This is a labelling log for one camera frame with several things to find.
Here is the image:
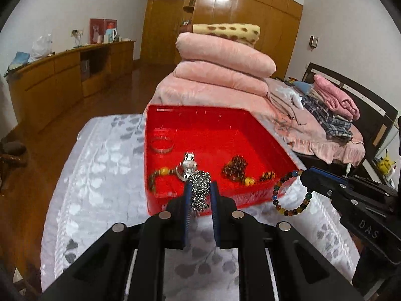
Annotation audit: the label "beige folded garment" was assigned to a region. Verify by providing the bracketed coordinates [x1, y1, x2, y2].
[266, 78, 307, 125]

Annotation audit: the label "silver chain necklace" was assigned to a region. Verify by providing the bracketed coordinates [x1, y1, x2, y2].
[187, 168, 212, 213]

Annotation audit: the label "grey floral table cloth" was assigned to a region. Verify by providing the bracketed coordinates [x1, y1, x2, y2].
[40, 114, 360, 300]

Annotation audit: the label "lower pink folded quilt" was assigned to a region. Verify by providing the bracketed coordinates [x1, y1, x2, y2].
[173, 60, 268, 97]

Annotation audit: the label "yellow pikachu toy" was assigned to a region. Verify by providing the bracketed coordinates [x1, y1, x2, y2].
[377, 150, 396, 180]

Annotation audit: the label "dark bead bracelet pile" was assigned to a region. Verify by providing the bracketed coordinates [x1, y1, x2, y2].
[222, 154, 277, 187]

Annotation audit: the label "wall telephone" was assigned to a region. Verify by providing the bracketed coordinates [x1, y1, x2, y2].
[309, 35, 319, 49]

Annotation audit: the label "red picture frames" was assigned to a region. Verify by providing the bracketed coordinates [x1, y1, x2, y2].
[89, 18, 117, 44]

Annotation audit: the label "brown bead bracelet amber stone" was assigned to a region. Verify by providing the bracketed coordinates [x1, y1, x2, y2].
[147, 166, 179, 195]

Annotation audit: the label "plaid folded clothes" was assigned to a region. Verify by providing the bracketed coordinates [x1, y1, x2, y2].
[301, 95, 353, 143]

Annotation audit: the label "white plastic bag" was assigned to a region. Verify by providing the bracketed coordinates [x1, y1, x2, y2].
[29, 33, 52, 62]

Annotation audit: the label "upper pink folded quilt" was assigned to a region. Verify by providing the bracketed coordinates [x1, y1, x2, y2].
[175, 33, 277, 78]

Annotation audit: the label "wide silver bangle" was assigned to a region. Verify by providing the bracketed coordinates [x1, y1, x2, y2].
[150, 136, 175, 154]

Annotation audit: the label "pink folded towel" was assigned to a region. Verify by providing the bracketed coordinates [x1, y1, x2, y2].
[313, 74, 360, 122]

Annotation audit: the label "multicolour bead bracelet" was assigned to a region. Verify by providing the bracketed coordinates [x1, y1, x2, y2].
[271, 168, 314, 217]

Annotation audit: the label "wooden sideboard desk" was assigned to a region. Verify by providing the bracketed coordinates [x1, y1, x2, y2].
[6, 40, 135, 132]

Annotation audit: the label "red plastic tray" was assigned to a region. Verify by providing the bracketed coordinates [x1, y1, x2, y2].
[144, 105, 299, 215]

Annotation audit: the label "black bed headboard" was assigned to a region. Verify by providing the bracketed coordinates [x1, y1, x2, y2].
[303, 63, 398, 160]

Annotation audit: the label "silver metal wristwatch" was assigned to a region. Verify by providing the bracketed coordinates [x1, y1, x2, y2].
[175, 152, 198, 182]

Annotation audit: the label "white electric kettle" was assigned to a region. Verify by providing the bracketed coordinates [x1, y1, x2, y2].
[103, 28, 118, 44]

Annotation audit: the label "yellow brown spotted blanket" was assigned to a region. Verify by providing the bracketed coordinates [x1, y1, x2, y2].
[179, 23, 261, 48]

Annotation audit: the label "pink bed sheet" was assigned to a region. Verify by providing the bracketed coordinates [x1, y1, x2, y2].
[148, 74, 366, 167]

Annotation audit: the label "pink folded quilt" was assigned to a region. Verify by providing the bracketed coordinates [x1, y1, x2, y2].
[173, 60, 268, 97]
[175, 33, 277, 78]

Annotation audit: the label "wooden wardrobe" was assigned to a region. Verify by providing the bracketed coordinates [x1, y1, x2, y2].
[140, 0, 303, 79]

